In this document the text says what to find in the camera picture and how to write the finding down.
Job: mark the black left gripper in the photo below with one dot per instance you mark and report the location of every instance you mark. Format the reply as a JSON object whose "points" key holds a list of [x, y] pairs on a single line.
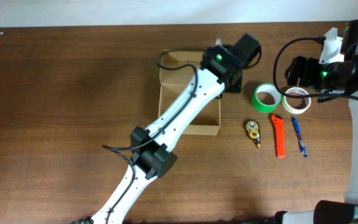
{"points": [[237, 86]]}

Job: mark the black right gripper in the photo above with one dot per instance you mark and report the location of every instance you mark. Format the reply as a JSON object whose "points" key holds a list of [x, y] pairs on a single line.
{"points": [[309, 64]]}

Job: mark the white masking tape roll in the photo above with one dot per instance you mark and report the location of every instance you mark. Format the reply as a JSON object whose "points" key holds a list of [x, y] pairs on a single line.
{"points": [[297, 92]]}

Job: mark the green tape roll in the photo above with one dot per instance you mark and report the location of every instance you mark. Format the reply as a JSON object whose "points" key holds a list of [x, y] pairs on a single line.
{"points": [[271, 90]]}

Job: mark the cardboard box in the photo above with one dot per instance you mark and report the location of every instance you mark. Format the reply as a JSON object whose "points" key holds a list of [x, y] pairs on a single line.
{"points": [[172, 83]]}

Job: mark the orange utility knife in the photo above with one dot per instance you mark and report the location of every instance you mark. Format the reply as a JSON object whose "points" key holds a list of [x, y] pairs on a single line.
{"points": [[278, 127]]}

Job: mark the yellow black correction tape dispenser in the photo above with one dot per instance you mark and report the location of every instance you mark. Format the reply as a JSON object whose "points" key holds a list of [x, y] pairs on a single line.
{"points": [[253, 132]]}

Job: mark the blue ballpoint pen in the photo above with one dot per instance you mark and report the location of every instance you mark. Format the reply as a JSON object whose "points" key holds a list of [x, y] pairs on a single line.
{"points": [[298, 134]]}

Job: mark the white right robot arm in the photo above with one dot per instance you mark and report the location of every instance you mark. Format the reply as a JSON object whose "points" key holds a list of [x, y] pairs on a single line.
{"points": [[334, 75]]}

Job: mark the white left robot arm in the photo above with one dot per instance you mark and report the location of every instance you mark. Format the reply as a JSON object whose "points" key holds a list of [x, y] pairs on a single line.
{"points": [[152, 147]]}

